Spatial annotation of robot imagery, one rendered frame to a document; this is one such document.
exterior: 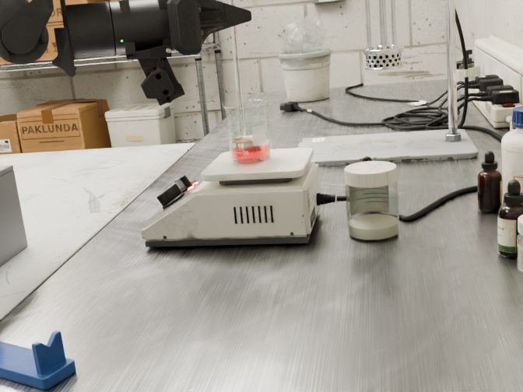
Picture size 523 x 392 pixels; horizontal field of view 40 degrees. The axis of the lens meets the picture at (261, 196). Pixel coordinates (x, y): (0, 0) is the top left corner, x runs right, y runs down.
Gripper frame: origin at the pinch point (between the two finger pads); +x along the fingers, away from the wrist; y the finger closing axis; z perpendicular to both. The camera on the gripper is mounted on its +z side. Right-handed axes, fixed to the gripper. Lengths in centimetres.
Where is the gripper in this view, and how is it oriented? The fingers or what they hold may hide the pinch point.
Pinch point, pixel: (220, 18)
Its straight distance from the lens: 85.0
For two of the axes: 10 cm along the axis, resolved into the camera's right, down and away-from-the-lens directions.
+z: 0.8, 9.6, 2.7
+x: 9.7, -1.4, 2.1
